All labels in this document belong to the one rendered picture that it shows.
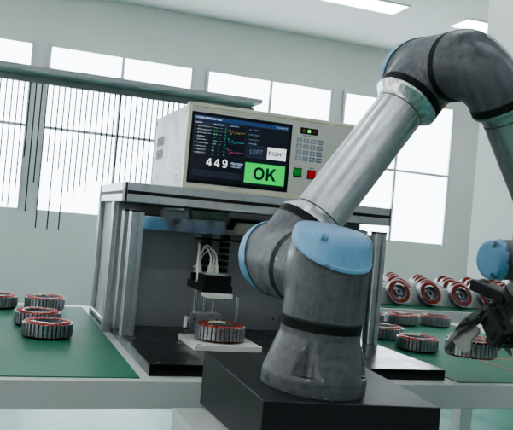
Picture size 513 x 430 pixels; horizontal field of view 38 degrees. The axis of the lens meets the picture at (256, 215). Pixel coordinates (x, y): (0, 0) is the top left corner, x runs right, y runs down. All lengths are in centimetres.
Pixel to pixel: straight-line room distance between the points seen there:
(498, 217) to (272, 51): 396
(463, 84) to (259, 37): 751
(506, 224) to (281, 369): 464
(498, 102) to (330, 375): 49
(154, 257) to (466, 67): 96
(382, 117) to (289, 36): 759
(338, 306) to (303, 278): 6
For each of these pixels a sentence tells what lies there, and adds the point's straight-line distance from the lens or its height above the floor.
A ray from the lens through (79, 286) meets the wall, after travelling 805.
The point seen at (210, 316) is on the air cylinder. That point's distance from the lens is 177.
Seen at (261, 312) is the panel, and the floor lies 81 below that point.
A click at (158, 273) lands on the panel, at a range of 186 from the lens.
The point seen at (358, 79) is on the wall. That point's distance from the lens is 908.
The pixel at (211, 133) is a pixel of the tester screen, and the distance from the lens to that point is 176.
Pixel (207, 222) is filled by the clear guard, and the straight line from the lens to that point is 149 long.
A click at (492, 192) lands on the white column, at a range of 576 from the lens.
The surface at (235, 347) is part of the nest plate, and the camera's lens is 159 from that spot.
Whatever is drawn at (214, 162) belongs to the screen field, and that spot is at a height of 118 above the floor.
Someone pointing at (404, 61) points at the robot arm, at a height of 134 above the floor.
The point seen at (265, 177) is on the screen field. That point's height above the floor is 116.
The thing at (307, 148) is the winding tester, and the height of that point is 125.
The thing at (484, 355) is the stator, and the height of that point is 81.
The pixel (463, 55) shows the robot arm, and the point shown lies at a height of 133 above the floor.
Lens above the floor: 104
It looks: 1 degrees up
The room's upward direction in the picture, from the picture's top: 5 degrees clockwise
